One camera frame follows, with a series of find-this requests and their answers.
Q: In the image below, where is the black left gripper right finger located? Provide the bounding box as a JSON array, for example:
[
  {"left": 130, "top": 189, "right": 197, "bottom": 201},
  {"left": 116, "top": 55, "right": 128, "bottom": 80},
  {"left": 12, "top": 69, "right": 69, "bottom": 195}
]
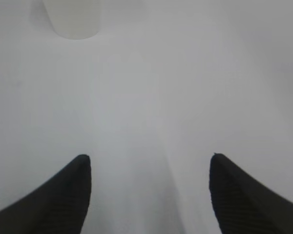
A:
[{"left": 209, "top": 154, "right": 293, "bottom": 234}]

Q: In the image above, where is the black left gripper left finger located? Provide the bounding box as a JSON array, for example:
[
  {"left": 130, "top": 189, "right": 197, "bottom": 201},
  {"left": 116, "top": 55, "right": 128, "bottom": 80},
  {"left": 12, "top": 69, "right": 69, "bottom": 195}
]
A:
[{"left": 0, "top": 155, "right": 91, "bottom": 234}]

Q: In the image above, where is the white paper cup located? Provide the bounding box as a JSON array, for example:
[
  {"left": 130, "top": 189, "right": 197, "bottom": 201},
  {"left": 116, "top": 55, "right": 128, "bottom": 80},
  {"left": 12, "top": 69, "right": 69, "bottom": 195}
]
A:
[{"left": 43, "top": 0, "right": 101, "bottom": 39}]

